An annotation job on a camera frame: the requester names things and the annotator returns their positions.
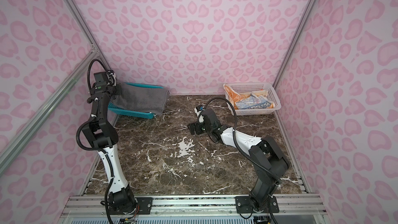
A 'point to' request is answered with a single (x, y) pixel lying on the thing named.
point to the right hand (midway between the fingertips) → (195, 122)
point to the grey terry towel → (142, 98)
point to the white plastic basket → (264, 89)
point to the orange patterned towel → (233, 96)
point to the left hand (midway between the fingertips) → (114, 84)
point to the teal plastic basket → (140, 114)
